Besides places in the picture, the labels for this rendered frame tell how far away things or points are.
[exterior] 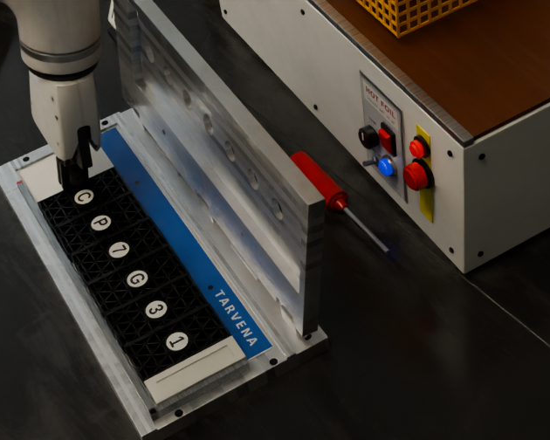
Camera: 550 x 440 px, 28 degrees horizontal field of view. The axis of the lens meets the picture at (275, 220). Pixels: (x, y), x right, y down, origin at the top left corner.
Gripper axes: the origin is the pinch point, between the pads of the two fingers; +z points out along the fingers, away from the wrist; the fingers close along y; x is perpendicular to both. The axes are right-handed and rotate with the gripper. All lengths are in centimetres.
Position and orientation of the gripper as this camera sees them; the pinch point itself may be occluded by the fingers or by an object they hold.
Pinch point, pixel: (72, 170)
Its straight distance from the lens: 128.0
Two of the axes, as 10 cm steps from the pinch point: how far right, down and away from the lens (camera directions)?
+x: 8.7, -2.9, 3.9
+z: -0.5, 7.4, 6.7
